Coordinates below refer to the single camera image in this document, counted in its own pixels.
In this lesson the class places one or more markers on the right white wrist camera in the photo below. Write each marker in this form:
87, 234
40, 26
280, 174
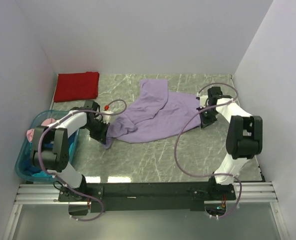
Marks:
202, 99

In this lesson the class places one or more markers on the aluminium frame rail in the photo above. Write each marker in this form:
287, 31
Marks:
246, 192

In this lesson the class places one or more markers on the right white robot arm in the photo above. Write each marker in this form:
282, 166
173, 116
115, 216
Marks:
245, 133

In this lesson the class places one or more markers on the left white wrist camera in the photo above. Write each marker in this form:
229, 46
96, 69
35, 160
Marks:
106, 117

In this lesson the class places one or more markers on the lavender t shirt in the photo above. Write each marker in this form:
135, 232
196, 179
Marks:
157, 114

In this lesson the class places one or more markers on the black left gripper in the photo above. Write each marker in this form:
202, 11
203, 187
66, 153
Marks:
101, 136

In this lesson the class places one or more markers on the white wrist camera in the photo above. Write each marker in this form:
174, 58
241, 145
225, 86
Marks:
106, 117
202, 99

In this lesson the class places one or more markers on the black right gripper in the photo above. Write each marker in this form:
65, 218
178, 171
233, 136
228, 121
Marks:
205, 122

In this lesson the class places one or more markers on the folded red t shirt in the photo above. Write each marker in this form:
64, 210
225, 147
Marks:
76, 86

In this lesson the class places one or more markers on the navy garment in basket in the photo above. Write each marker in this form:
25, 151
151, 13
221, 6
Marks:
71, 141

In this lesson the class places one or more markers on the pink garment in basket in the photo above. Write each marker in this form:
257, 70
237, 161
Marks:
45, 123

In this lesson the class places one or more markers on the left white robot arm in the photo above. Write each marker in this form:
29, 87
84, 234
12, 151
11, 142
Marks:
55, 161

